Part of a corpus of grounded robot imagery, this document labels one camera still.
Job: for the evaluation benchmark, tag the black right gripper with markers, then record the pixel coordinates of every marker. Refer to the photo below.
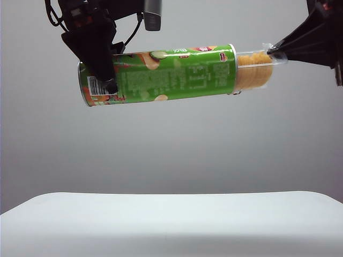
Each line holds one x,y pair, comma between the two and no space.
329,6

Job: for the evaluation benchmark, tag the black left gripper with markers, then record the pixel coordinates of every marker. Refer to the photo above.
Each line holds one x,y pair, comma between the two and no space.
85,16

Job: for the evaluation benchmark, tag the transparent plastic chip tray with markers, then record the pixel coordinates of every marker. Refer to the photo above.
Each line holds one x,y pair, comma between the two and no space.
278,60

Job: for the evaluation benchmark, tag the green chip tub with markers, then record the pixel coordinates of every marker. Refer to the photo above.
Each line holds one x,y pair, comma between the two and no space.
171,77

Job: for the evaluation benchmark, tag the stack of potato chips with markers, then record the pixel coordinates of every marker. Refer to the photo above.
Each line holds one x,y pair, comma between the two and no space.
254,77

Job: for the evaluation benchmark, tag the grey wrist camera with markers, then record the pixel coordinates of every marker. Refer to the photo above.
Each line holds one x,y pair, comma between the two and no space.
339,73

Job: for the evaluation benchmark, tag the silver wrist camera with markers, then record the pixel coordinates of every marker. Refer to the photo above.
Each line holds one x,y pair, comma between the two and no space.
152,16

